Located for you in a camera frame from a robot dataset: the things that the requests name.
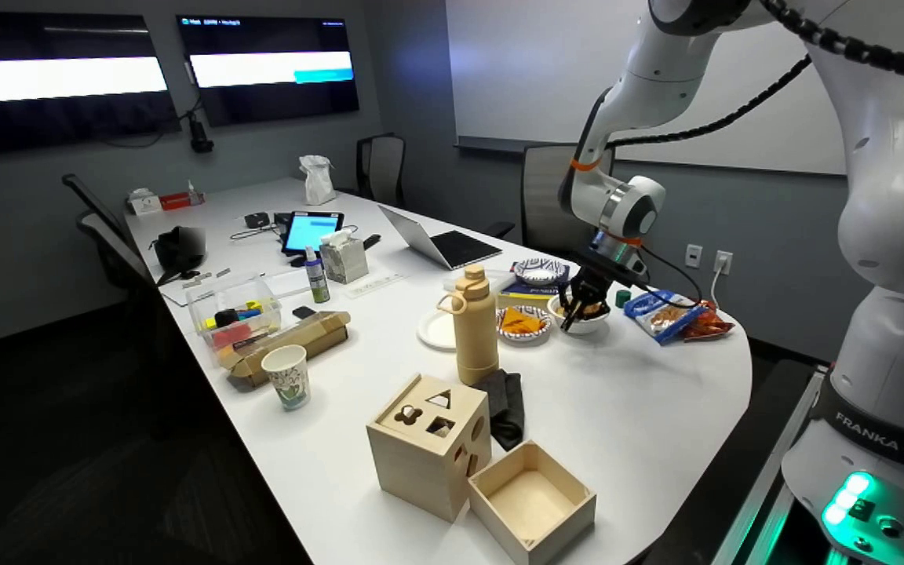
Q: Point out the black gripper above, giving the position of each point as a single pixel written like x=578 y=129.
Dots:
x=601 y=283

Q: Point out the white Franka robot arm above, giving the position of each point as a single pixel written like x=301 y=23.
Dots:
x=893 y=207

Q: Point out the white plastic bowl brown snacks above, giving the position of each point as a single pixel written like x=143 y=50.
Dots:
x=595 y=320

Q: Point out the silver foil bowl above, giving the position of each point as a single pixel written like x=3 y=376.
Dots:
x=537 y=271

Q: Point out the white bowl orange snacks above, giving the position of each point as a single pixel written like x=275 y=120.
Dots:
x=521 y=323

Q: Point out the bowl with food items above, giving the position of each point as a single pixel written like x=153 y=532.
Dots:
x=674 y=266

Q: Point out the small green cap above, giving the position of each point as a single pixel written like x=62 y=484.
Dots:
x=623 y=300

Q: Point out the blue snack bag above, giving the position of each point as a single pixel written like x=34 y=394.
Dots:
x=663 y=316

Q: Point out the tan water bottle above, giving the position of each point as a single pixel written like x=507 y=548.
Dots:
x=474 y=329

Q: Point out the black office chair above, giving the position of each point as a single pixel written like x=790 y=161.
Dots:
x=545 y=197
x=109 y=236
x=382 y=166

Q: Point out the dark grey cloth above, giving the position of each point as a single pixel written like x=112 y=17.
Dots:
x=509 y=413

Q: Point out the red snack bag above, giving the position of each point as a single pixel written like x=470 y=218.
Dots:
x=712 y=327

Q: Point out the white plate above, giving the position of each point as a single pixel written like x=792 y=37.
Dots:
x=433 y=334

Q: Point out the silver laptop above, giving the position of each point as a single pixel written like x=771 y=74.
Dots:
x=422 y=236

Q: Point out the open wooden box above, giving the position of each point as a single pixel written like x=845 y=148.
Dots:
x=533 y=505

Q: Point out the wooden shape sorter cube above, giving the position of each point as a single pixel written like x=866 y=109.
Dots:
x=426 y=448

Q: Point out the small white box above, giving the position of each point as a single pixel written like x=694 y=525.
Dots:
x=343 y=258

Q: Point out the small green bottle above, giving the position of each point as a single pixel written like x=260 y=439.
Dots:
x=319 y=283

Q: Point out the black tablet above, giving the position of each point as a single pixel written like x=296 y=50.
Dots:
x=311 y=229

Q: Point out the brown cardboard box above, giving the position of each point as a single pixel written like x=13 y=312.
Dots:
x=296 y=339

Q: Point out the white plastic bag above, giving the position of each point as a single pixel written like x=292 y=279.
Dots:
x=316 y=181

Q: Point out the small black device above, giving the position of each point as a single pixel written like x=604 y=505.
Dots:
x=255 y=221

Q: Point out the clear plastic marker container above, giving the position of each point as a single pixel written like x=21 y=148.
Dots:
x=234 y=316

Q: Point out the black bag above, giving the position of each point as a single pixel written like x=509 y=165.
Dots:
x=181 y=253

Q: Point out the red flat packet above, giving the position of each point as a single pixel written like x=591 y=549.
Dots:
x=181 y=197

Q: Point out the white tissue box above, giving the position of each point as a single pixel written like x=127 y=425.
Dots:
x=143 y=201

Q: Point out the white wall outlet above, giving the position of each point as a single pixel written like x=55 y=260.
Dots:
x=722 y=260
x=694 y=254

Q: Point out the wall monitor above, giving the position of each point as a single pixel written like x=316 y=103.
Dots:
x=264 y=68
x=55 y=79

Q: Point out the black conference camera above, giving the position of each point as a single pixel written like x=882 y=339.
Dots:
x=199 y=129

